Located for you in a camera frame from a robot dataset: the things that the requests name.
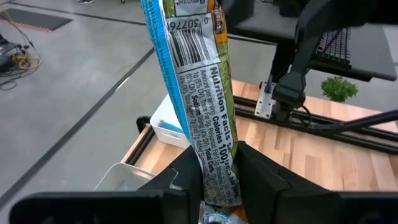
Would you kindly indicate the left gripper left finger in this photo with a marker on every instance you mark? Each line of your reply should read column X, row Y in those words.
column 183, row 186

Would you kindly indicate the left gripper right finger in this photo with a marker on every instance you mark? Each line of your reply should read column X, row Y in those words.
column 267, row 193

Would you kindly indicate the blue green granola bar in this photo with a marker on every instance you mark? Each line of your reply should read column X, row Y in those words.
column 199, row 93

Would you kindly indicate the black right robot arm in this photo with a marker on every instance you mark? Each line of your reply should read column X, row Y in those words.
column 295, row 62

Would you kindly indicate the white plastic bin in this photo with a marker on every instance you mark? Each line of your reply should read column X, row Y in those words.
column 168, row 140

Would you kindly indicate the pale grey plastic bin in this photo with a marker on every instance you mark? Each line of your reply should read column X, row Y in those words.
column 124, row 179

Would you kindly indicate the black table clamp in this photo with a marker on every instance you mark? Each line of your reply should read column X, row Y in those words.
column 141, row 123

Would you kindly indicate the small green plant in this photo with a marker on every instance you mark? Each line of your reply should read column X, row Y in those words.
column 339, row 90

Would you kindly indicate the backlit black keyboard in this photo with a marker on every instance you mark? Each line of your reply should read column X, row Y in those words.
column 335, row 46

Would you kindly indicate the black side desk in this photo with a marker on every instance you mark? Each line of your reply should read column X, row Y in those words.
column 367, row 53

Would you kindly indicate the black floor mat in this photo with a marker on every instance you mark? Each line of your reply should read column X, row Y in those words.
column 34, row 19

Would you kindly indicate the black aluminium table frame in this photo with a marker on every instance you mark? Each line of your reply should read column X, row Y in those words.
column 357, row 138

